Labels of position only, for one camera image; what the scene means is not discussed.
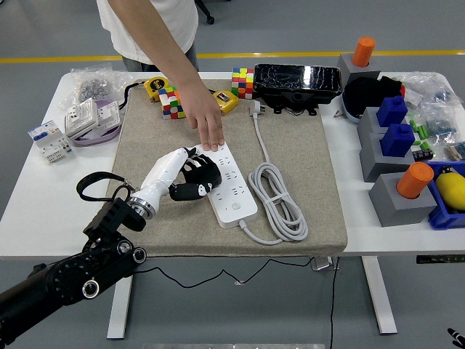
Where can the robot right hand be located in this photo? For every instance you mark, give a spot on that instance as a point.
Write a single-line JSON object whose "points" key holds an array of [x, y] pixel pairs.
{"points": [[458, 338]]}

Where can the white wall socket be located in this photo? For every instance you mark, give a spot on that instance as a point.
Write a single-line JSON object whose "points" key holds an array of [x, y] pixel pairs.
{"points": [[80, 117]]}

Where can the clear bag of metal nuts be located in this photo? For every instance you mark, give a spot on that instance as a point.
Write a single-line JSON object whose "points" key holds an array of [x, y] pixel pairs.
{"points": [[92, 87]]}

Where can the yellow toy fruit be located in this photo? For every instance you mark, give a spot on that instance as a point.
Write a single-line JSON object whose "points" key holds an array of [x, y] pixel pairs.
{"points": [[450, 187]]}

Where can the person's forearm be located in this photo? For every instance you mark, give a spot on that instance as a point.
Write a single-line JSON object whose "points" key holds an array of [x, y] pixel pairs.
{"points": [[156, 40]]}

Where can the blue block with knob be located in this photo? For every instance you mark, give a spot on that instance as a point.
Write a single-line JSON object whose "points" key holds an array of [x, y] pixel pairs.
{"points": [[397, 140], [391, 111]]}

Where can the small metal piece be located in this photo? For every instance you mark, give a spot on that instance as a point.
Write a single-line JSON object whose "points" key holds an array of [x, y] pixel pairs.
{"points": [[338, 114]]}

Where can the blue plastic bin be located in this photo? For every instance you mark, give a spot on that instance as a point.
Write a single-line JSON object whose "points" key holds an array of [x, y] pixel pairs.
{"points": [[445, 220]]}

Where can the small bag of connectors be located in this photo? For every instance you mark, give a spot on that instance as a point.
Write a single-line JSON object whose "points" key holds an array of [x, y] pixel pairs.
{"points": [[456, 151]]}

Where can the black table handset panel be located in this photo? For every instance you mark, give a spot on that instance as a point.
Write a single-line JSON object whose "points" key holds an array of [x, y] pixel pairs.
{"points": [[439, 259]]}

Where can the white wall switch panel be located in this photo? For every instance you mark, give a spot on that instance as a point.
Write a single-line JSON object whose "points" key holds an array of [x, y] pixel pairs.
{"points": [[109, 114]]}

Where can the white table leg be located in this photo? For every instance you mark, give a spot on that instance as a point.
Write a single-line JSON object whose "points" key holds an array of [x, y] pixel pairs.
{"points": [[121, 312], [379, 298]]}

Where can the yellow tape measure square window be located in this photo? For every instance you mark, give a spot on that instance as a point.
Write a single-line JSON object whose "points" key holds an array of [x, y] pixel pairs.
{"points": [[229, 103]]}

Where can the black office chair base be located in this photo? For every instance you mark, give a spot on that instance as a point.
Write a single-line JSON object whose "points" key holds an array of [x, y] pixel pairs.
{"points": [[209, 18]]}

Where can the yellow tape measure round label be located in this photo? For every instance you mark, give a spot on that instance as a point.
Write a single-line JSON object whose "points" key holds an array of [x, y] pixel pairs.
{"points": [[156, 87]]}

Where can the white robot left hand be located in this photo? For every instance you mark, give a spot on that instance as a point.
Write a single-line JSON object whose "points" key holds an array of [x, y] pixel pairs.
{"points": [[161, 171]]}

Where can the person's hand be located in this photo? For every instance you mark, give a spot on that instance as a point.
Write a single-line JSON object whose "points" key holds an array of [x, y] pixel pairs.
{"points": [[203, 116]]}

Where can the glossy black box device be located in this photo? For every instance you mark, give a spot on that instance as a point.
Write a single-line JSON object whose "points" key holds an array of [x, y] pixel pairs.
{"points": [[290, 78]]}

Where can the orange cylinder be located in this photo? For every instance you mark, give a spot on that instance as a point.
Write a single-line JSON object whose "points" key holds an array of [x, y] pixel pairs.
{"points": [[414, 180], [363, 51]]}

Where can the black plug adapter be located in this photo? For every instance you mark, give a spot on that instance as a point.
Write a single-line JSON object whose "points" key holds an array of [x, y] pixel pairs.
{"points": [[210, 174]]}

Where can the black cloth cap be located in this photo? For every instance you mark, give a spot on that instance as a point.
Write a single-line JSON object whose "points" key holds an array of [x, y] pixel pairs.
{"points": [[367, 92]]}

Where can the grey block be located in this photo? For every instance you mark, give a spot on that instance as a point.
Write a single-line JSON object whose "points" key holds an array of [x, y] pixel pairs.
{"points": [[396, 211], [347, 67], [367, 125], [374, 161]]}

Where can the green plastic pegs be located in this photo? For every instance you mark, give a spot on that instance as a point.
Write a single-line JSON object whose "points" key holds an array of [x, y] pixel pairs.
{"points": [[423, 131]]}

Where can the green plastic peg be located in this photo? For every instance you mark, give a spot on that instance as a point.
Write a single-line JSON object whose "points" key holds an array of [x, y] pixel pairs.
{"points": [[426, 146]]}

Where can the white power strip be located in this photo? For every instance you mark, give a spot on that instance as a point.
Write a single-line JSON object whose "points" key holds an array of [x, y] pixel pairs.
{"points": [[236, 203]]}

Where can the white circuit breaker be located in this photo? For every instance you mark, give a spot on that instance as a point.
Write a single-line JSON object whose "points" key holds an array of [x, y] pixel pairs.
{"points": [[47, 140]]}

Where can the table control box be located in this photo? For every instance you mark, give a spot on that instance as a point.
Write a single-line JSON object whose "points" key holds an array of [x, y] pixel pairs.
{"points": [[321, 263]]}

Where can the purple tape roll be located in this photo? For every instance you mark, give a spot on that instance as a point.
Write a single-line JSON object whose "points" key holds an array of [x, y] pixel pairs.
{"points": [[94, 140]]}

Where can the multicolour puzzle cube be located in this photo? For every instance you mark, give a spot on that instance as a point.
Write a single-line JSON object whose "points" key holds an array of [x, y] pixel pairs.
{"points": [[169, 105], [242, 83]]}

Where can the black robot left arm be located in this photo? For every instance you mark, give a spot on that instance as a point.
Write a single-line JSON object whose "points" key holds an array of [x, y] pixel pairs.
{"points": [[72, 276]]}

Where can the clear bag of blue parts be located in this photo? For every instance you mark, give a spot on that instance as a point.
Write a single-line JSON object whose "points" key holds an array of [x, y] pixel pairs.
{"points": [[441, 125]]}

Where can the grey-brown mat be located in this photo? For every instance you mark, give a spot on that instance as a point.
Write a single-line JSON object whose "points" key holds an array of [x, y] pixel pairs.
{"points": [[203, 240]]}

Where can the small dark component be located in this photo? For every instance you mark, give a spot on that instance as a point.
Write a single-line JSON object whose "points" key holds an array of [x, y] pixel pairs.
{"points": [[422, 155]]}

